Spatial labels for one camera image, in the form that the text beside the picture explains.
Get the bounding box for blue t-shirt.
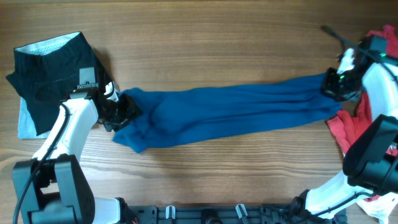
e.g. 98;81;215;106
113;74;341;153

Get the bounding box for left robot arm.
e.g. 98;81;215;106
12;67;142;223

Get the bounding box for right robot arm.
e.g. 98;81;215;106
288;32;397;223

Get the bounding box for red printed t-shirt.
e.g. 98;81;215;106
326;24;398;224

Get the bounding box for black folded shorts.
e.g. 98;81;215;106
6;32;111;135

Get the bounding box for light grey folded garment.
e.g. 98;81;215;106
17;98;50;139

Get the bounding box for right black cable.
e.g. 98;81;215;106
320;25;398;75

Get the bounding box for black cable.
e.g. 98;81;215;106
12;102;72;224
320;25;398;75

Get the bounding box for left black cable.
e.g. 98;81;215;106
12;102;72;224

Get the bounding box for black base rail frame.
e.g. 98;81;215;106
130;204;348;224

